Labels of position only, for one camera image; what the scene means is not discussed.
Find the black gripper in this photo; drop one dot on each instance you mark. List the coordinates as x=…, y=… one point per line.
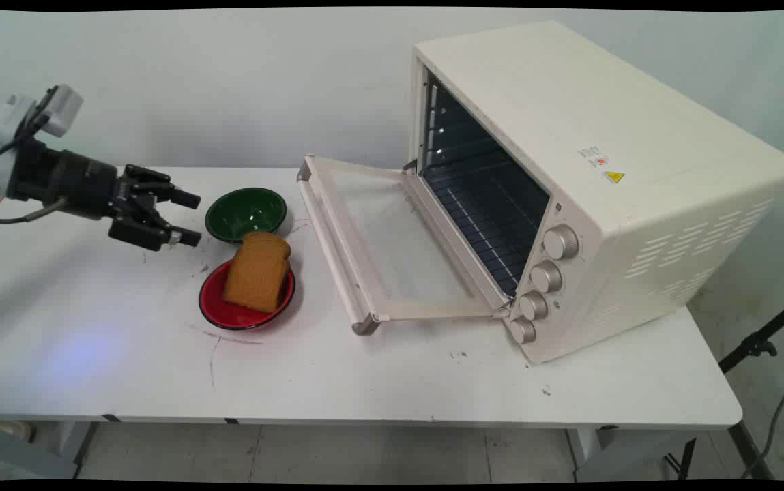
x=71, y=183

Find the green bowl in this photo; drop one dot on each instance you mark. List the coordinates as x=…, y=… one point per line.
x=245, y=214

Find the brown bread slice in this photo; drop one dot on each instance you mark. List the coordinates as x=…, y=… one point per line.
x=257, y=271

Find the red plate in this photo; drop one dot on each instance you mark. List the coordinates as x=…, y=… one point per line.
x=238, y=315

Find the glass oven door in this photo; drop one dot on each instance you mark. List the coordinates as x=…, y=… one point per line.
x=392, y=239

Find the metal oven rack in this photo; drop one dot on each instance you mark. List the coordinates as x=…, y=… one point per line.
x=487, y=218

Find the silver oven knob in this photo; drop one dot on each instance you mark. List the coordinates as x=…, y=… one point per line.
x=533, y=305
x=546, y=276
x=561, y=242
x=523, y=330

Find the cream toaster oven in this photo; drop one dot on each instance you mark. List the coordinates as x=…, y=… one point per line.
x=637, y=184

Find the black tripod stand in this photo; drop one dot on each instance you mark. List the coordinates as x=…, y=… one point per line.
x=746, y=382

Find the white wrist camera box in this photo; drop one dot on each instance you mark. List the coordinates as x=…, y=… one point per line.
x=57, y=108

